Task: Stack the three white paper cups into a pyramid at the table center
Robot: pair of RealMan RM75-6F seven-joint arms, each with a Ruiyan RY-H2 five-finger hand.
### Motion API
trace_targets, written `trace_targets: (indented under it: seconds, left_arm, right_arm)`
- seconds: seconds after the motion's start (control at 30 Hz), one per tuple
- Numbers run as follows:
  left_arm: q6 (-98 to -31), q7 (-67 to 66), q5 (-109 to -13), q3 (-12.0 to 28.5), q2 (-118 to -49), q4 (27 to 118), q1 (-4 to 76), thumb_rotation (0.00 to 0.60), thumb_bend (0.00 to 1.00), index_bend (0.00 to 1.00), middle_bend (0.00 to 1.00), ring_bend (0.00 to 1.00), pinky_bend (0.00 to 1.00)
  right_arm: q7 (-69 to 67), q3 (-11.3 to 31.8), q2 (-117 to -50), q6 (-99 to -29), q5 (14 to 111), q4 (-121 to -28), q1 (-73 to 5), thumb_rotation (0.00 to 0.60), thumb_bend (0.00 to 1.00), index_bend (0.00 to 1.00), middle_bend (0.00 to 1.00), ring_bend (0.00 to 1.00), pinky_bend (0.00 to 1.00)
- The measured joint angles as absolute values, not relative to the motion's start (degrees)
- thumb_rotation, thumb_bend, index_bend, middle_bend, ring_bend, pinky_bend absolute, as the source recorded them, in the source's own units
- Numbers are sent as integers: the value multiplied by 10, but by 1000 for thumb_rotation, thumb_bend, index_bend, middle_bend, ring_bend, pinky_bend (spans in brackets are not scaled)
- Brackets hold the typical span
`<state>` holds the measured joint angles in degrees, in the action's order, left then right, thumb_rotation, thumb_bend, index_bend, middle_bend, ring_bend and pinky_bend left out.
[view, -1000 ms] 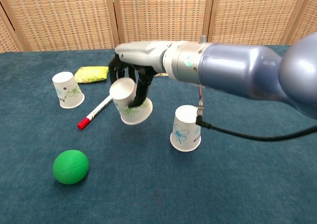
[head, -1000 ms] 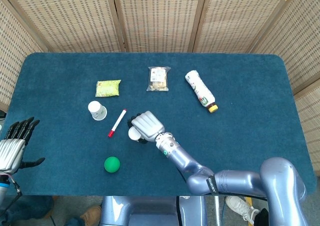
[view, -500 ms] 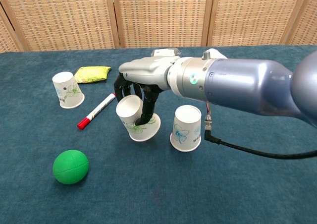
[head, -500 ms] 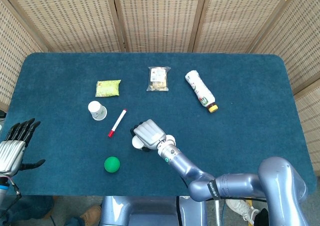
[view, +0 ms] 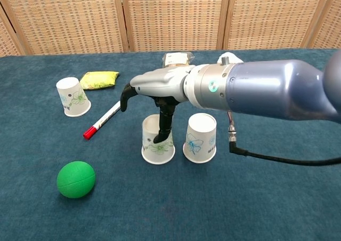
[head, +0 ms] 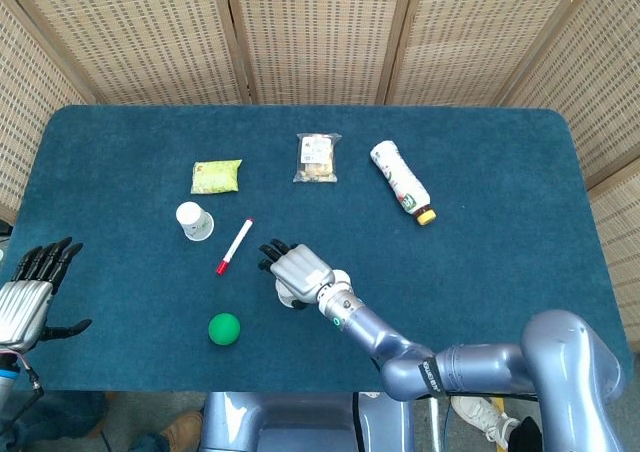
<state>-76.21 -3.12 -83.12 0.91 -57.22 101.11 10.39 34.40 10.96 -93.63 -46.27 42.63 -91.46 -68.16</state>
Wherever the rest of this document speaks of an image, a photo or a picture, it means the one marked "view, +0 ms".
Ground white drink bottle yellow cap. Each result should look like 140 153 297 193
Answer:
217 52 245 65

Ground white cup green flower print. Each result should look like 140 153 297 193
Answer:
55 77 92 118
141 114 176 165

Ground woven folding screen panel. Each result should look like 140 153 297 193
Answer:
119 0 231 52
302 0 341 50
223 0 334 51
0 3 21 57
0 0 130 56

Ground red and white marker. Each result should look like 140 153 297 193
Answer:
83 100 121 140

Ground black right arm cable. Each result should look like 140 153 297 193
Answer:
226 109 341 166

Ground white cup blue flower print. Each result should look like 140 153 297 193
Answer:
182 113 217 164

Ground clear cracker packet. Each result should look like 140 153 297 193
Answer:
162 52 194 68

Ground yellow snack packet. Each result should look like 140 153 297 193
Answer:
79 70 120 91

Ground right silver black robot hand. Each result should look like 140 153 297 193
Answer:
119 64 197 143

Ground blue tablecloth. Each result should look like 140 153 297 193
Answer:
0 48 341 241

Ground green foam ball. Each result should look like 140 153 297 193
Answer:
56 160 96 199

